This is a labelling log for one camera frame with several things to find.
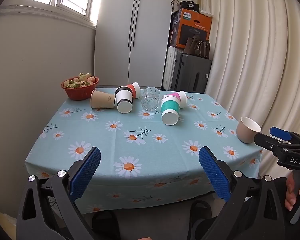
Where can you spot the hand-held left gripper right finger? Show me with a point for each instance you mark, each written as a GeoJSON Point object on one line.
{"type": "Point", "coordinates": [213, 176]}

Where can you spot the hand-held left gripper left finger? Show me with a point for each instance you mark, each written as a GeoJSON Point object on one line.
{"type": "Point", "coordinates": [86, 173]}

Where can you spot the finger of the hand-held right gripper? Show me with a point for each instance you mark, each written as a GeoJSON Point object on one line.
{"type": "Point", "coordinates": [280, 133]}
{"type": "Point", "coordinates": [266, 141]}

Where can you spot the beige ceramic cup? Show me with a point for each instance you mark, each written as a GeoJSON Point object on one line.
{"type": "Point", "coordinates": [246, 130]}

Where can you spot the brown paper cup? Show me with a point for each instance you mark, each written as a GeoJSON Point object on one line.
{"type": "Point", "coordinates": [102, 99]}

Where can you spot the teal banded white cup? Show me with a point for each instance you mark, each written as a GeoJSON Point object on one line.
{"type": "Point", "coordinates": [170, 110]}

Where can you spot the black banded white cup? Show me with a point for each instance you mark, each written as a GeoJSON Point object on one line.
{"type": "Point", "coordinates": [123, 100]}

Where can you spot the pink banded white cup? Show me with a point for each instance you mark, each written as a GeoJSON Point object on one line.
{"type": "Point", "coordinates": [181, 97]}

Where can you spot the clear glass cup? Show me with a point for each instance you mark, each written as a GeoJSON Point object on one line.
{"type": "Point", "coordinates": [150, 100]}

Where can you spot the red banded white cup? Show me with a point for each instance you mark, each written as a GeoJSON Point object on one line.
{"type": "Point", "coordinates": [135, 88]}

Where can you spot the person's right hand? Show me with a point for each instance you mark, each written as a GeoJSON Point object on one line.
{"type": "Point", "coordinates": [293, 192]}

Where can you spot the black slipper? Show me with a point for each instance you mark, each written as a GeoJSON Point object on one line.
{"type": "Point", "coordinates": [200, 215]}

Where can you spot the blue daisy tablecloth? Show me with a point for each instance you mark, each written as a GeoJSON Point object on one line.
{"type": "Point", "coordinates": [140, 155]}

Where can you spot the red plastic basket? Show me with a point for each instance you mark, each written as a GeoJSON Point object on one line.
{"type": "Point", "coordinates": [77, 93]}

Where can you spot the cream curtain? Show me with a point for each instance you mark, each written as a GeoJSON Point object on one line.
{"type": "Point", "coordinates": [252, 55]}

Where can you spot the pile of pale strawberries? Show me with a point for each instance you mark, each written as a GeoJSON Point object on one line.
{"type": "Point", "coordinates": [81, 80]}

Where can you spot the dark grey suitcase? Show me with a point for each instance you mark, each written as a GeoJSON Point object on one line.
{"type": "Point", "coordinates": [190, 75]}

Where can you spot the brown handbag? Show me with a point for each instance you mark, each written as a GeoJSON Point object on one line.
{"type": "Point", "coordinates": [197, 48]}

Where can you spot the white suitcase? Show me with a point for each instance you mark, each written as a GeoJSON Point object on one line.
{"type": "Point", "coordinates": [171, 67]}

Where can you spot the orange cardboard box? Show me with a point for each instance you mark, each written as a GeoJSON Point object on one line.
{"type": "Point", "coordinates": [195, 27]}

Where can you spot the white wardrobe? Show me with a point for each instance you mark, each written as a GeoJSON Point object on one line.
{"type": "Point", "coordinates": [130, 35]}

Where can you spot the beige bag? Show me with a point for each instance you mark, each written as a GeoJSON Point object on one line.
{"type": "Point", "coordinates": [175, 5]}

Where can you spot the black camera bag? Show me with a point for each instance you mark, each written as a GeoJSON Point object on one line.
{"type": "Point", "coordinates": [189, 5]}

